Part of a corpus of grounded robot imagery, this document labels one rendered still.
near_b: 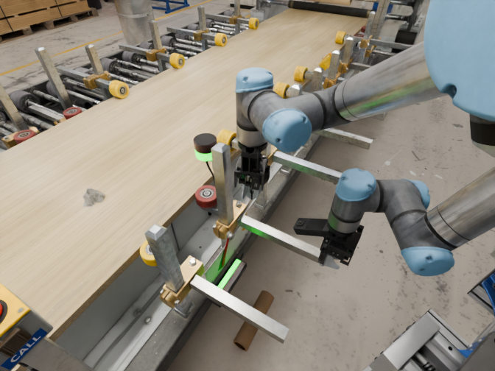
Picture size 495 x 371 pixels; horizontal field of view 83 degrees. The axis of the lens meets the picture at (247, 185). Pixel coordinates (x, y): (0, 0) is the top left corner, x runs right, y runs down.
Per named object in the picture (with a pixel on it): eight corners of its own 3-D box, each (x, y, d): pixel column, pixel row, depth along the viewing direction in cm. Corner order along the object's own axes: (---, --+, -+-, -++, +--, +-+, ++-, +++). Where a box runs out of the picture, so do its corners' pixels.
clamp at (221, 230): (247, 214, 99) (247, 205, 95) (226, 242, 91) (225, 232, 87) (233, 208, 101) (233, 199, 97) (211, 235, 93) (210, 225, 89)
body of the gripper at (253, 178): (233, 189, 70) (232, 149, 62) (239, 167, 76) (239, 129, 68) (264, 193, 69) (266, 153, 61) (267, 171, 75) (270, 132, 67)
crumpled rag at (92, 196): (106, 202, 92) (103, 197, 90) (83, 209, 90) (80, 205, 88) (102, 185, 98) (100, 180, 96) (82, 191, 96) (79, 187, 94)
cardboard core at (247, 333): (274, 295, 154) (247, 347, 135) (273, 302, 159) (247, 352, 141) (261, 288, 157) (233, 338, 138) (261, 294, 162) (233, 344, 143)
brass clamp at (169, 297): (206, 272, 84) (205, 263, 80) (176, 312, 75) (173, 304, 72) (190, 263, 86) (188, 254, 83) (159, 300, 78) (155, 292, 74)
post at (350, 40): (336, 115, 186) (355, 36, 153) (334, 117, 184) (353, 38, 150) (331, 113, 187) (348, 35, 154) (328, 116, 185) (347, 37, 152)
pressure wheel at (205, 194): (225, 210, 103) (223, 188, 95) (212, 226, 98) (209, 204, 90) (207, 202, 106) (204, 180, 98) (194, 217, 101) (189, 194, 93)
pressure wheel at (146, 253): (174, 253, 90) (166, 232, 82) (177, 275, 85) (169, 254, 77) (148, 260, 88) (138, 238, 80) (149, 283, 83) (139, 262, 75)
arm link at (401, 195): (428, 232, 61) (377, 232, 61) (408, 196, 69) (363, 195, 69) (446, 209, 55) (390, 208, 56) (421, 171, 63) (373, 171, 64)
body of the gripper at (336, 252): (347, 268, 75) (359, 241, 66) (316, 254, 78) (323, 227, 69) (354, 246, 79) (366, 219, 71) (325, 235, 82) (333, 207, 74)
